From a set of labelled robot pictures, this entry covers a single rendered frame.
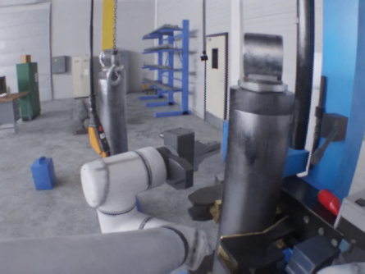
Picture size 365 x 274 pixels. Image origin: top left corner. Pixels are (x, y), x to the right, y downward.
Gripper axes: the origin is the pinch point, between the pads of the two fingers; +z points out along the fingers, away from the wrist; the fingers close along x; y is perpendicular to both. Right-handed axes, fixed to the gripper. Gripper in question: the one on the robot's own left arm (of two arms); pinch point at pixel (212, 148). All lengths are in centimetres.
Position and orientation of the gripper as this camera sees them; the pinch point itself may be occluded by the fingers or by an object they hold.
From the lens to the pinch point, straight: 65.0
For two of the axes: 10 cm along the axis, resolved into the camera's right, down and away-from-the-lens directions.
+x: -0.1, 9.5, 3.1
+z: 7.6, -2.0, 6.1
